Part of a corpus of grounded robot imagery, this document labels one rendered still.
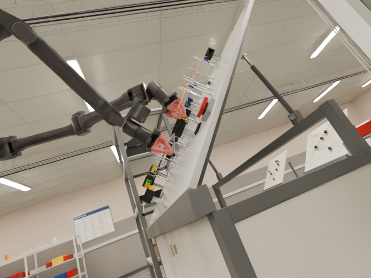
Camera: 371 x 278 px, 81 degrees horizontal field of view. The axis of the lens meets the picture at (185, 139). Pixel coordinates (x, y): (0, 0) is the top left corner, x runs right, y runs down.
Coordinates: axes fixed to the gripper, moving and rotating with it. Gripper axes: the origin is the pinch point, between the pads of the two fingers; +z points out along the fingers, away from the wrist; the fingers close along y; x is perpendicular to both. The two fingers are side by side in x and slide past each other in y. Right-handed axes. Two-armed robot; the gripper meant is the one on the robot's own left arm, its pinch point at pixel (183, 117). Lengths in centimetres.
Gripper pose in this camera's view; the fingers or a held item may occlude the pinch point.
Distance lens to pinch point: 89.4
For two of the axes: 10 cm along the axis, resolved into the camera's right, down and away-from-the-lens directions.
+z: 7.0, 7.1, -1.3
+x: -6.9, 6.1, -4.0
